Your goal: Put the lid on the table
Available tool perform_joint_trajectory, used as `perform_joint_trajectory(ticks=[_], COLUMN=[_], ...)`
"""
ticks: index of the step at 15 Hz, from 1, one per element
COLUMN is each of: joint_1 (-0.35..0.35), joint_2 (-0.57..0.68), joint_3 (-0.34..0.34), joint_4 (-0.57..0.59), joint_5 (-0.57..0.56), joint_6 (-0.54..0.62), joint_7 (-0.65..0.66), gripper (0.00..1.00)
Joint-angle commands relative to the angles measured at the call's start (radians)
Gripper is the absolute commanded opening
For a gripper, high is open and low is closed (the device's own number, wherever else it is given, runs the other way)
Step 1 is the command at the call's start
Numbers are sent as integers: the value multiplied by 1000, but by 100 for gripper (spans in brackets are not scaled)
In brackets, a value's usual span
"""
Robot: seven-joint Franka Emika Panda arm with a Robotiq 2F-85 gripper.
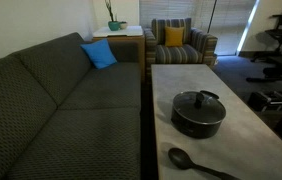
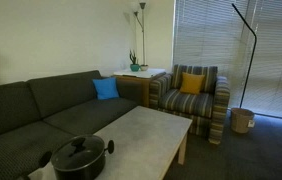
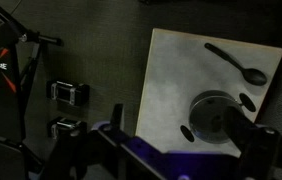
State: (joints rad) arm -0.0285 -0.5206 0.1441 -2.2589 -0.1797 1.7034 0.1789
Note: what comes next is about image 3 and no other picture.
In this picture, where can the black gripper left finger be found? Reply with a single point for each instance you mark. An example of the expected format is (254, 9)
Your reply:
(117, 117)

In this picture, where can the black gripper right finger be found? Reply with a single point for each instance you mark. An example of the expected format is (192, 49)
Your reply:
(239, 129)

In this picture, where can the glass pot lid black knob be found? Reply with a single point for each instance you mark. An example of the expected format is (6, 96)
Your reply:
(211, 116)

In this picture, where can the black cooking pot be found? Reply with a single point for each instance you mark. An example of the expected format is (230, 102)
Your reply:
(247, 101)

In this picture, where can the black plastic spoon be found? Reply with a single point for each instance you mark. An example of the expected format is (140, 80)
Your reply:
(251, 75)

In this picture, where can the black dumbbell lower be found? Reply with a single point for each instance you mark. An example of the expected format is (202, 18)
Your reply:
(63, 125)

